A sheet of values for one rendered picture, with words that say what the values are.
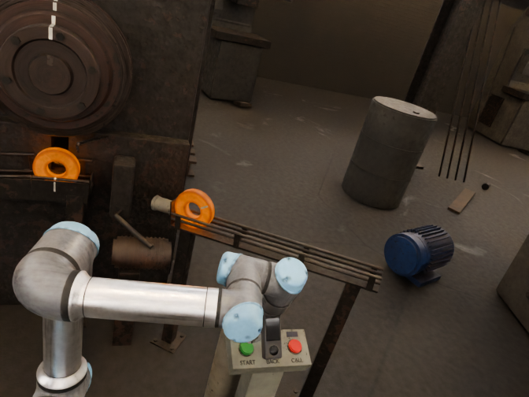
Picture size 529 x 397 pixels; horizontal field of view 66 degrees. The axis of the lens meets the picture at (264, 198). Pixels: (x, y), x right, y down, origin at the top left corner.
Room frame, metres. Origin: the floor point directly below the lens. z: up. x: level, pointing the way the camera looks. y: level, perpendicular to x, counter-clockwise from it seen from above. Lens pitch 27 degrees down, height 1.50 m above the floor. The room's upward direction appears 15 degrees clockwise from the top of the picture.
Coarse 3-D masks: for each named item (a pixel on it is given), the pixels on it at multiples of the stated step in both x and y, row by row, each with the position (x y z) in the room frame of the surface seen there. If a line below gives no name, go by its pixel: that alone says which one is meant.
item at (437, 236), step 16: (432, 224) 2.64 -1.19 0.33; (400, 240) 2.37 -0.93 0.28; (416, 240) 2.34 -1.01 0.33; (432, 240) 2.40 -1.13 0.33; (448, 240) 2.52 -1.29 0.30; (400, 256) 2.33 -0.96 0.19; (416, 256) 2.26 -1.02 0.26; (432, 256) 2.35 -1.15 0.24; (448, 256) 2.47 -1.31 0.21; (400, 272) 2.30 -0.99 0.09; (416, 272) 2.25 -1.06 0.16; (432, 272) 2.49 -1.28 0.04
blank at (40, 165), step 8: (40, 152) 1.30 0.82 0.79; (48, 152) 1.30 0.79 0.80; (56, 152) 1.30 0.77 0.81; (64, 152) 1.32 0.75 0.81; (40, 160) 1.29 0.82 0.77; (48, 160) 1.30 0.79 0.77; (56, 160) 1.30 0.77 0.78; (64, 160) 1.31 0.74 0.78; (72, 160) 1.32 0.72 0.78; (32, 168) 1.28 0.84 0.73; (40, 168) 1.29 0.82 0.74; (48, 168) 1.32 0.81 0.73; (72, 168) 1.32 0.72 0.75; (56, 176) 1.31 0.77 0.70; (64, 176) 1.31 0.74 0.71; (72, 176) 1.32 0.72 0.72
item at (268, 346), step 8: (264, 320) 0.76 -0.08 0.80; (272, 320) 0.77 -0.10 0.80; (280, 320) 0.78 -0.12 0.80; (264, 328) 0.75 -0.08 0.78; (272, 328) 0.76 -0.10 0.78; (280, 328) 0.77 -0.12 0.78; (264, 336) 0.74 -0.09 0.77; (272, 336) 0.75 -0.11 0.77; (280, 336) 0.75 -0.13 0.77; (264, 344) 0.73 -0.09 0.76; (272, 344) 0.74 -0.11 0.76; (280, 344) 0.74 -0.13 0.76; (264, 352) 0.72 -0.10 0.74; (272, 352) 0.72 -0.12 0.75; (280, 352) 0.73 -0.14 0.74
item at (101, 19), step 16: (0, 0) 1.23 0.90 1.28; (16, 0) 1.24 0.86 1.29; (64, 0) 1.29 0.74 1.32; (80, 0) 1.31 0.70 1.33; (96, 16) 1.32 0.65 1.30; (112, 32) 1.34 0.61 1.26; (128, 64) 1.36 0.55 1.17; (128, 80) 1.36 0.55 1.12; (112, 112) 1.35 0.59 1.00; (32, 128) 1.26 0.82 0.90; (48, 128) 1.27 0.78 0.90; (80, 128) 1.31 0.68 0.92; (96, 128) 1.33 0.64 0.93
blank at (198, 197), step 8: (184, 192) 1.34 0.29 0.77; (192, 192) 1.33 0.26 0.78; (200, 192) 1.34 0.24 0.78; (176, 200) 1.35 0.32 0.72; (184, 200) 1.34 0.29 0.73; (192, 200) 1.33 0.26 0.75; (200, 200) 1.32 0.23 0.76; (208, 200) 1.33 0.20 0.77; (176, 208) 1.35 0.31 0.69; (184, 208) 1.34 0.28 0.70; (200, 208) 1.32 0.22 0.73; (208, 208) 1.32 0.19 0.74; (192, 216) 1.34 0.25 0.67; (200, 216) 1.32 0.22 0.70; (208, 216) 1.31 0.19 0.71; (200, 224) 1.32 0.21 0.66
